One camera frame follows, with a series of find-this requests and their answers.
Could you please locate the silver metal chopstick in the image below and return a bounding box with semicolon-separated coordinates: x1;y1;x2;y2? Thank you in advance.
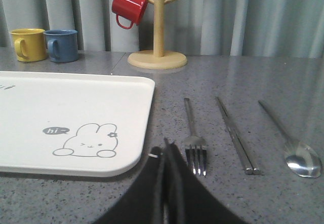
227;111;261;175
215;96;253;175

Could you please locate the wooden mug tree stand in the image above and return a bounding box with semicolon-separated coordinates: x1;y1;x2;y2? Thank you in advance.
128;0;187;69

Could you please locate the blue enamel mug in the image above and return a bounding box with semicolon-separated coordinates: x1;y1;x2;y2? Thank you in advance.
43;29;78;63

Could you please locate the cream rabbit serving tray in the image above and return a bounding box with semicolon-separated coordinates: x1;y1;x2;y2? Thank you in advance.
1;71;155;177

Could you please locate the silver metal fork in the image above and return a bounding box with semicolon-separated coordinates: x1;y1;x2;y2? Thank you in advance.
184;98;207;176

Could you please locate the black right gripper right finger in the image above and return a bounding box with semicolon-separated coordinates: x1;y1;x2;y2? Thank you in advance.
164;138;245;223

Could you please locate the grey curtain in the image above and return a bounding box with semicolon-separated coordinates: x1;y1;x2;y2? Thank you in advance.
1;0;323;58

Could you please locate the yellow enamel mug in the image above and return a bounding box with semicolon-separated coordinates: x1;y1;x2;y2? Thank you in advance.
10;28;47;62

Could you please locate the red enamel mug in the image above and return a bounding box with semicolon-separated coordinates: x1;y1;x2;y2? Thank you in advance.
111;0;149;29

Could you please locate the silver metal spoon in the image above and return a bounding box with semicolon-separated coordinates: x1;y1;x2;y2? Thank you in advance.
258;100;322;178

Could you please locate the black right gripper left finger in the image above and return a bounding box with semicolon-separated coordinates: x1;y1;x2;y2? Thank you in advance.
95;146;164;223

